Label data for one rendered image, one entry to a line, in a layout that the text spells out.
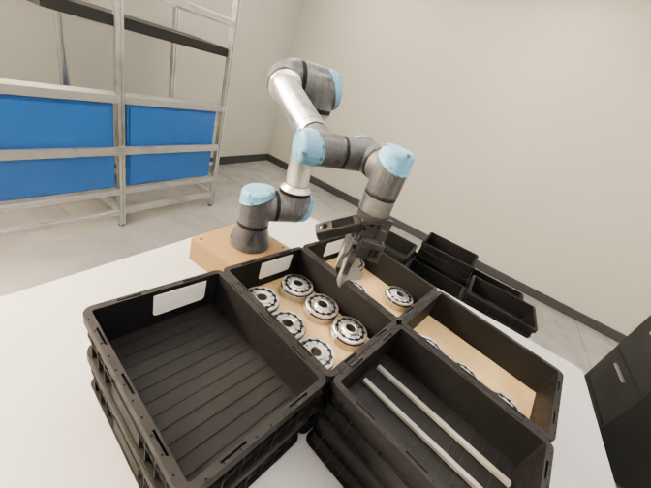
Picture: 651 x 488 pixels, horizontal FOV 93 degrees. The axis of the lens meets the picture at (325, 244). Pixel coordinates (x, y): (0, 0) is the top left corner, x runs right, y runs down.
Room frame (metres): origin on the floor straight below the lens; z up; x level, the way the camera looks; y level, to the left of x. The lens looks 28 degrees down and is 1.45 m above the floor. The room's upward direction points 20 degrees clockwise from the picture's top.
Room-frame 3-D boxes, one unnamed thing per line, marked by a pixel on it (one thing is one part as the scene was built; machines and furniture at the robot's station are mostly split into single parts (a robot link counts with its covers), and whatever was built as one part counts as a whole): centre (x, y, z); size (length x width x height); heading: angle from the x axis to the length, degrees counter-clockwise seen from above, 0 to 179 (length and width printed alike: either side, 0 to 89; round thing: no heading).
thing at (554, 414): (0.70, -0.51, 0.92); 0.40 x 0.30 x 0.02; 58
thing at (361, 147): (0.76, -0.01, 1.30); 0.11 x 0.11 x 0.08; 34
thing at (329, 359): (0.54, -0.07, 0.86); 0.10 x 0.10 x 0.01
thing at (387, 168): (0.69, -0.08, 1.30); 0.09 x 0.08 x 0.11; 34
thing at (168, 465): (0.41, 0.15, 0.92); 0.40 x 0.30 x 0.02; 58
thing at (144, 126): (2.26, 1.36, 0.60); 0.72 x 0.03 x 0.56; 158
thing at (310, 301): (0.72, -0.05, 0.86); 0.10 x 0.10 x 0.01
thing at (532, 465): (0.44, -0.35, 0.87); 0.40 x 0.30 x 0.11; 58
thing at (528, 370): (0.70, -0.51, 0.87); 0.40 x 0.30 x 0.11; 58
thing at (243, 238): (1.01, 0.28, 0.85); 0.15 x 0.15 x 0.10
